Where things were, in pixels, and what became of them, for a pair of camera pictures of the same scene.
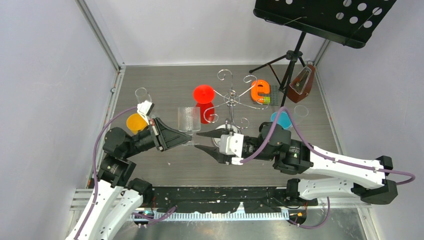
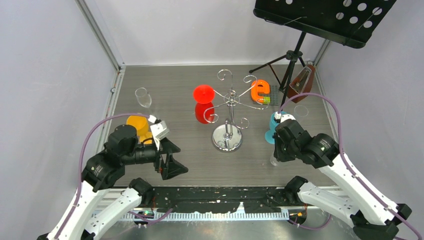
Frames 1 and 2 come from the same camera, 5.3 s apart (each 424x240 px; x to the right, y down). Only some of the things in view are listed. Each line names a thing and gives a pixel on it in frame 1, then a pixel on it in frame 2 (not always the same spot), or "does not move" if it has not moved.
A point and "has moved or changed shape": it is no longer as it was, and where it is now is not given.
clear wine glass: (142, 95) does not move
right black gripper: (214, 153) to (278, 154)
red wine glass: (204, 95) does not move
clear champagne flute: (300, 111) does not move
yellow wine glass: (134, 122) does not move
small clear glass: (189, 121) has moved or changed shape
